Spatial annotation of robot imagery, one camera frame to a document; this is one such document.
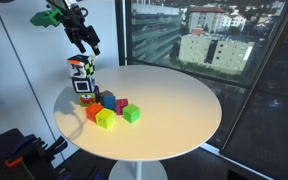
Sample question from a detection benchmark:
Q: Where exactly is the soft block with letter A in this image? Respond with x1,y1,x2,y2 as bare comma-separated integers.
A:
67,55,95,79

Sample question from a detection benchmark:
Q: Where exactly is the green plastic cube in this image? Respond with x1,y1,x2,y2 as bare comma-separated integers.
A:
123,104,140,123

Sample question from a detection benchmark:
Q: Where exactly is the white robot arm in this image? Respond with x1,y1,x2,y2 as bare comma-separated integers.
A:
46,0,100,55

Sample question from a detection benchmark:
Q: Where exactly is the round white table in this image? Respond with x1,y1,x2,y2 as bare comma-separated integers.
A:
54,65,222,161

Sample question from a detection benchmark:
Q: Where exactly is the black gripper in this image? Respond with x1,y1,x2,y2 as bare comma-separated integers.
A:
62,6,100,56

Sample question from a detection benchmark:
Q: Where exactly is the dark brown plastic cube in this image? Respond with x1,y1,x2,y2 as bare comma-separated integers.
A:
100,90,113,98

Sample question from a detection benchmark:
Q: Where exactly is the yellow plastic cube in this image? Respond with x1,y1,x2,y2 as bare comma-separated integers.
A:
96,108,115,129

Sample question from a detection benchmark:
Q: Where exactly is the white table pedestal base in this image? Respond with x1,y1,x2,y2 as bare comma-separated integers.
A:
108,161,168,180

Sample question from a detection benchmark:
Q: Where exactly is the orange plastic cube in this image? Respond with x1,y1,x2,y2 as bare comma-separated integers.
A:
85,103,103,122

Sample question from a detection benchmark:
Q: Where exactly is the soft block with letter D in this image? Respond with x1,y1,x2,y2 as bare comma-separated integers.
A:
72,77,95,93

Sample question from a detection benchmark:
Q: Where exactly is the bottom soft block orange green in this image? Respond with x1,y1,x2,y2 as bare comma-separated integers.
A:
78,93,96,107

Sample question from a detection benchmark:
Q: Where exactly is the pink plastic cube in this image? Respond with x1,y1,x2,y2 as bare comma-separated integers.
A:
116,98,128,115

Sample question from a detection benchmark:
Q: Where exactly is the black clamp with orange handle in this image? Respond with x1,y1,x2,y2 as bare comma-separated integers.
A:
0,128,68,180

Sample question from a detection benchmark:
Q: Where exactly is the blue plastic cube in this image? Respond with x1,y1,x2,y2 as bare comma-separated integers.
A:
103,96,116,110

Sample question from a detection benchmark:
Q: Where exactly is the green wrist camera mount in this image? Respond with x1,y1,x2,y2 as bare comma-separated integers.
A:
30,9,63,27

